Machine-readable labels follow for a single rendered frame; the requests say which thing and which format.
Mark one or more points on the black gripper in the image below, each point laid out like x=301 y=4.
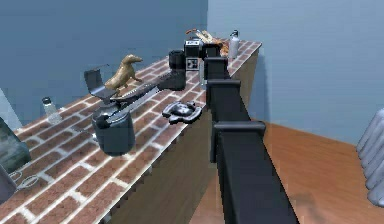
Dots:
x=176 y=78

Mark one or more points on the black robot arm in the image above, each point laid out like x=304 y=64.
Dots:
x=246 y=166

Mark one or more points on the grey soccer club emblem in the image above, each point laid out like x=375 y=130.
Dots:
x=181 y=112

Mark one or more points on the grey ribbed chair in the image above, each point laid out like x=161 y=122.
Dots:
x=373 y=156

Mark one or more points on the golden animal statue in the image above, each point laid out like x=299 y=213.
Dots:
x=122 y=76

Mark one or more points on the dark grey round pot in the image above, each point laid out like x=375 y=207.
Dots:
x=116 y=136

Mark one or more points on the orange curved object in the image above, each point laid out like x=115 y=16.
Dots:
x=191 y=31

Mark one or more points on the glass salt shaker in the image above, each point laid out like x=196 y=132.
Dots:
x=50 y=111

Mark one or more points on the brick top wooden table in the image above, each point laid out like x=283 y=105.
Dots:
x=86 y=173

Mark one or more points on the white bottle with black cap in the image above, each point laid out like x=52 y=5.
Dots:
x=233 y=45

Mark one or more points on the grey rounded object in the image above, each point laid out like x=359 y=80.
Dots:
x=6 y=185

